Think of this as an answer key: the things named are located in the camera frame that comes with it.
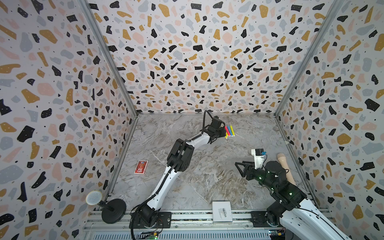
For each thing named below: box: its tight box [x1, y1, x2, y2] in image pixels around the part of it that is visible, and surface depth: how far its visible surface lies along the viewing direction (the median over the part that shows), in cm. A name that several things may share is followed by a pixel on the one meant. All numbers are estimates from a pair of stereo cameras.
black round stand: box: [98, 198, 127, 224], surface depth 76 cm
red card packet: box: [134, 159, 149, 175], surface depth 92 cm
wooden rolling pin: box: [277, 153, 296, 186], surface depth 93 cm
